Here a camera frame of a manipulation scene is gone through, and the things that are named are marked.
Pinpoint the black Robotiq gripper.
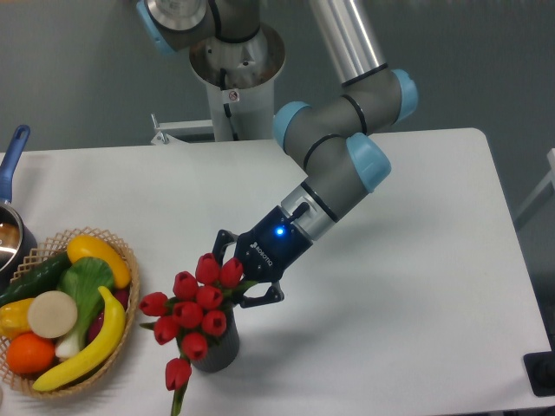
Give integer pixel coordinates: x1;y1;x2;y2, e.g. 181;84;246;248
212;206;312;309

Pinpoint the red tulip bouquet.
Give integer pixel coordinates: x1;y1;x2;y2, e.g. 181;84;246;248
139;253;254;415

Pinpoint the dark grey ribbed vase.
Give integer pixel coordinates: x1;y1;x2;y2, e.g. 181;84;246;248
192;310;240;373

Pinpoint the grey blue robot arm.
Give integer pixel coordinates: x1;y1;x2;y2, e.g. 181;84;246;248
137;1;418;308

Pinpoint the dark red fruit in basket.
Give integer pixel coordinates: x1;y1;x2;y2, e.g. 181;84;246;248
87;288;129;344

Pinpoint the yellow banana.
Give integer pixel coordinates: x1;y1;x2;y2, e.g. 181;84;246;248
32;286;126;393

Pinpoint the green bok choy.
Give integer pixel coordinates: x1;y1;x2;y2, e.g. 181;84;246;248
55;257;114;361

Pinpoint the yellow squash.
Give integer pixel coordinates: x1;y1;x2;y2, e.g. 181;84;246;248
66;235;131;289

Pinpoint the woven wicker basket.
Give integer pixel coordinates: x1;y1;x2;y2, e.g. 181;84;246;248
1;227;140;400

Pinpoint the beige round disc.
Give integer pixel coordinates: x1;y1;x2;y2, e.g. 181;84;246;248
27;290;78;339

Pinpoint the green cucumber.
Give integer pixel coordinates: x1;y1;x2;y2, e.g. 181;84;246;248
1;251;72;306

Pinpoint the orange fruit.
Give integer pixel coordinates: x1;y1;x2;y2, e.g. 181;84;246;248
6;332;55;374

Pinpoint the yellow bell pepper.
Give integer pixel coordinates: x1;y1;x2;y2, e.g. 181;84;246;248
1;298;34;340

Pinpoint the black device at table edge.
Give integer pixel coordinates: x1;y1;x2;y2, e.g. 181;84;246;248
523;351;554;397

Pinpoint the white metal bracket left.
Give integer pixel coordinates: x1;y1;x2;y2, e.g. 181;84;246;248
150;114;214;146

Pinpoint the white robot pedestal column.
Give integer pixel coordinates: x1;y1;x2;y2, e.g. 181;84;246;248
189;23;285;142

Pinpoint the black cable on pedestal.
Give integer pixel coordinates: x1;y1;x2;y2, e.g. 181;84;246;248
219;68;239;141

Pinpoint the blue handled saucepan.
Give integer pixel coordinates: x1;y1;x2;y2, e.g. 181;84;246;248
1;125;36;292

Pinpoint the white frame at right edge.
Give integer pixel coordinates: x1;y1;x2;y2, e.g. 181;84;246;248
513;148;554;231

